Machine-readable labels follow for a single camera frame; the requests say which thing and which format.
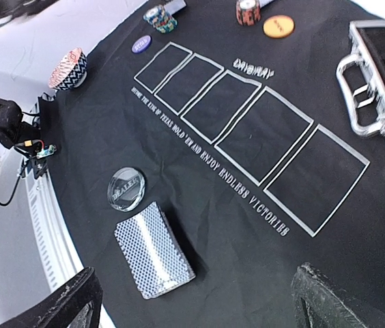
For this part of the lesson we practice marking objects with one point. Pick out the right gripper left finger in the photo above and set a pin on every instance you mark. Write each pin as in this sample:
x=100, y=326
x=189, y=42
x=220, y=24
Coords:
x=77, y=303

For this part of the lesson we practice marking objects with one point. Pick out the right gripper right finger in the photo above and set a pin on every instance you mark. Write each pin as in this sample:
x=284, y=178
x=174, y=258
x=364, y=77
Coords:
x=318, y=302

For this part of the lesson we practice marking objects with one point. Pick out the blue playing card deck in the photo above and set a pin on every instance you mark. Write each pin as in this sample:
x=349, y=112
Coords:
x=154, y=256

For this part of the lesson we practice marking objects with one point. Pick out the clear dealer button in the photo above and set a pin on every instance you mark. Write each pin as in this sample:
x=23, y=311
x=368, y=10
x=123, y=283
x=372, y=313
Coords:
x=126, y=189

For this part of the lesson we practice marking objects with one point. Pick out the aluminium poker chip case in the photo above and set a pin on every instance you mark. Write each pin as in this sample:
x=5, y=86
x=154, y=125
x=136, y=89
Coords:
x=361, y=77

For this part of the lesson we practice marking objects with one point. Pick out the purple small blind button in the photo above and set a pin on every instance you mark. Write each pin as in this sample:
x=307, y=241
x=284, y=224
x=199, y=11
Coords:
x=142, y=44

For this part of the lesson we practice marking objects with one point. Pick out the orange big blind button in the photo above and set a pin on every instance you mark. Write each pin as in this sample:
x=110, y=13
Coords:
x=279, y=26

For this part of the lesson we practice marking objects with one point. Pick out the orange black 100 chip stack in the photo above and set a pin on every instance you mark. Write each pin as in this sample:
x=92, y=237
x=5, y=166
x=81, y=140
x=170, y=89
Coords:
x=248, y=12

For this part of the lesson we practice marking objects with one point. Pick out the blue green 50 chip stack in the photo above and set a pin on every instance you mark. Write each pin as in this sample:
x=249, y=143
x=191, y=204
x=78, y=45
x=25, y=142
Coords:
x=160, y=19

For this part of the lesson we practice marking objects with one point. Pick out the small green circuit board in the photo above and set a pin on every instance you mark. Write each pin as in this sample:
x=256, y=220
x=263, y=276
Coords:
x=45, y=152

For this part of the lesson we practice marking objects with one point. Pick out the black poker table mat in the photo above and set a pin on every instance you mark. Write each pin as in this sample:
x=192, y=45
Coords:
x=245, y=144

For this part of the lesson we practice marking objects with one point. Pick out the red patterned round tin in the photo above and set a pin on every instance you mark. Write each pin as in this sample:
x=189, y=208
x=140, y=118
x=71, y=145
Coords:
x=70, y=72

